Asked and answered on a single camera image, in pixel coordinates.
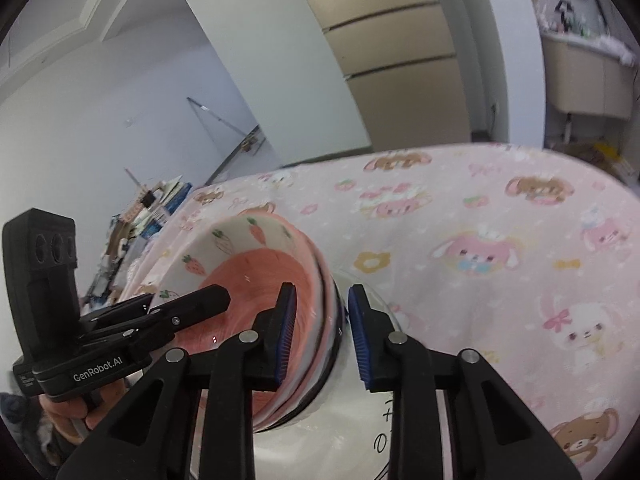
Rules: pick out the person's left forearm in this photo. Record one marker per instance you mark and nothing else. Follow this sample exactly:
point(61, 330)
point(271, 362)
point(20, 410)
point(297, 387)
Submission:
point(30, 435)

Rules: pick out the black faucet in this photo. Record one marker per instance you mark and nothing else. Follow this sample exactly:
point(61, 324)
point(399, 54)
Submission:
point(565, 12)

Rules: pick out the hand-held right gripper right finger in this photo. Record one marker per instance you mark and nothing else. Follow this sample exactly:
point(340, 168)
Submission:
point(360, 340)

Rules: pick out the white ribbed bowl black rim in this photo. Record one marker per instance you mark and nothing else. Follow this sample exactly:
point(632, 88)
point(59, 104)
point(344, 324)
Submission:
point(341, 320)

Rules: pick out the pink cartoon printed tablecloth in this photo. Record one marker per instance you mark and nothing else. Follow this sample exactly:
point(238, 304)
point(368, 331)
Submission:
point(475, 220)

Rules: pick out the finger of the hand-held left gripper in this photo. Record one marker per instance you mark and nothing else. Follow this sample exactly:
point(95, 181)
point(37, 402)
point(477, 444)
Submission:
point(115, 312)
point(195, 305)

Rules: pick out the pink carrot print bowl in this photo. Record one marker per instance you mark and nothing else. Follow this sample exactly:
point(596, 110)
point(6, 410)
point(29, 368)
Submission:
point(322, 310)
point(260, 270)

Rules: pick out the white plate small cartoon print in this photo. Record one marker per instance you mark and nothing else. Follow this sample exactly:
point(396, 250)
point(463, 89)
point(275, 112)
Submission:
point(330, 440)

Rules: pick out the gold three-door refrigerator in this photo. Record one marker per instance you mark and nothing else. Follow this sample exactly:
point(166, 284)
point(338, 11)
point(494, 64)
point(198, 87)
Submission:
point(390, 35)

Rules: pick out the pile of assorted household items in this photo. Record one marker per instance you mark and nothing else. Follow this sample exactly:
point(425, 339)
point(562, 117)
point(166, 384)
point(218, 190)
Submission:
point(135, 220)

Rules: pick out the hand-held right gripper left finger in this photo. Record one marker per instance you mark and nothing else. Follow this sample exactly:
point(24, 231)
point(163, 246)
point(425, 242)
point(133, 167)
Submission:
point(285, 335)

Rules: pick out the person's left hand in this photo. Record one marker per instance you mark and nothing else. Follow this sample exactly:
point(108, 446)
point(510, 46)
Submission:
point(85, 410)

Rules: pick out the metal rod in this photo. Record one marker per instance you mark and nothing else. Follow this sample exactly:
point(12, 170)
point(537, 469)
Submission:
point(200, 106)

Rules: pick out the beige vanity cabinet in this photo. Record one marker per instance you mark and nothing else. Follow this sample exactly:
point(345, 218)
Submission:
point(585, 80)

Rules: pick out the white towel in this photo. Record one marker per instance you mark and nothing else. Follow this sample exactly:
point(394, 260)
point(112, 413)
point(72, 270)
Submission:
point(617, 50)

